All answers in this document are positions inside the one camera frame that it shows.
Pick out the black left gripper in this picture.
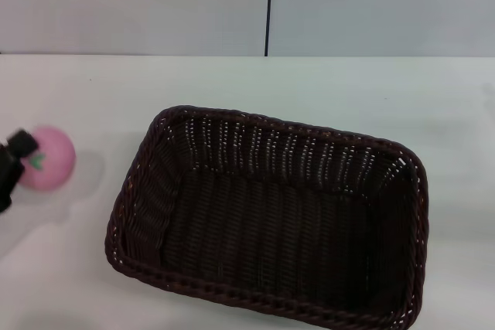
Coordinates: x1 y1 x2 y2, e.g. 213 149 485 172
0 127 40 214

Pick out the pink peach toy ball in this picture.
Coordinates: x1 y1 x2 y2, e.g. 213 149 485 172
17 124 77 193

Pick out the dark brown woven basket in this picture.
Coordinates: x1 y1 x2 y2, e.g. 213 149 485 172
104 104 429 328

